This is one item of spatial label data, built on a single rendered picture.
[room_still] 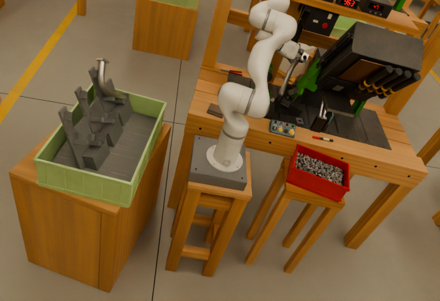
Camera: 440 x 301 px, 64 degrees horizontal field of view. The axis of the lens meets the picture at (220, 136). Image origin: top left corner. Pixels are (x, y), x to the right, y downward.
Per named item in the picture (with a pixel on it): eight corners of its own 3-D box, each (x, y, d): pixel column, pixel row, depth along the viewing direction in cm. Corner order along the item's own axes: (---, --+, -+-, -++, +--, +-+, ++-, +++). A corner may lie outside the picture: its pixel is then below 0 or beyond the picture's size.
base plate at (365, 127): (390, 152, 225) (392, 150, 223) (222, 110, 215) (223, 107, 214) (374, 113, 257) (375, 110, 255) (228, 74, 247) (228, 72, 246)
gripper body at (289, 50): (278, 50, 204) (294, 59, 207) (285, 35, 205) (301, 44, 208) (273, 53, 211) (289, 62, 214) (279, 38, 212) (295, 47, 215)
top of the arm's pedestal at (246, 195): (249, 201, 176) (252, 196, 173) (186, 190, 172) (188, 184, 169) (247, 156, 200) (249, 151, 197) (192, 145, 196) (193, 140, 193)
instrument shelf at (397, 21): (415, 36, 210) (419, 29, 208) (271, -5, 203) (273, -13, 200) (403, 19, 230) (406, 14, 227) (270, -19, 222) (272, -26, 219)
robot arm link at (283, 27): (229, 112, 162) (262, 123, 162) (230, 106, 150) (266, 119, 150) (264, 14, 168) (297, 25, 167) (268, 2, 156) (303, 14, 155)
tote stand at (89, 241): (109, 293, 206) (116, 213, 155) (27, 261, 208) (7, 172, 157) (155, 206, 258) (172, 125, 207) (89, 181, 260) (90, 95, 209)
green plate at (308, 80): (308, 99, 216) (331, 73, 203) (297, 93, 214) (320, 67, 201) (306, 89, 224) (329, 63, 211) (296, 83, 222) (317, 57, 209)
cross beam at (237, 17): (405, 71, 248) (412, 60, 243) (226, 22, 237) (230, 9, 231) (403, 68, 252) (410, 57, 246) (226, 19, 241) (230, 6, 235)
